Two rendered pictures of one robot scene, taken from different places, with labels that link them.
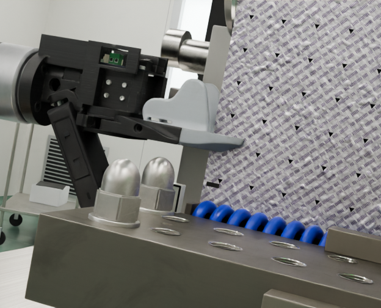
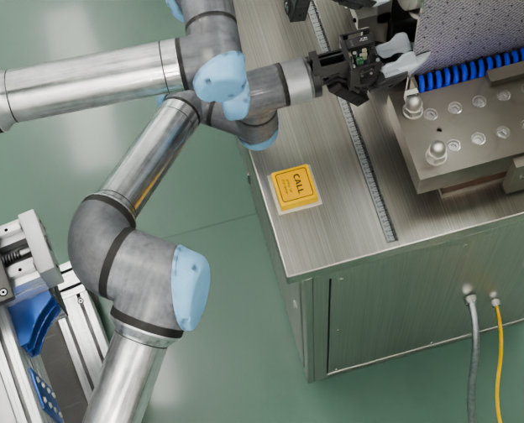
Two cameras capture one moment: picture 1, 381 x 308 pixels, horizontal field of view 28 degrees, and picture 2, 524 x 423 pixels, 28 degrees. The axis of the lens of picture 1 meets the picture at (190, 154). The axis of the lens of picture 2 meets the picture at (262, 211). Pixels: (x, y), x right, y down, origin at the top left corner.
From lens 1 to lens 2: 1.68 m
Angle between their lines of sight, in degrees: 66
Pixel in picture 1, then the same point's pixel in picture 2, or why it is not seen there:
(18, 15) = not seen: outside the picture
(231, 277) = (497, 161)
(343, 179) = (479, 42)
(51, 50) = (322, 72)
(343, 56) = (476, 12)
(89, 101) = (358, 85)
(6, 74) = (307, 96)
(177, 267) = (477, 167)
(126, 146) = not seen: outside the picture
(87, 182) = (357, 99)
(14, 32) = not seen: outside the picture
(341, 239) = (496, 81)
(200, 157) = (379, 30)
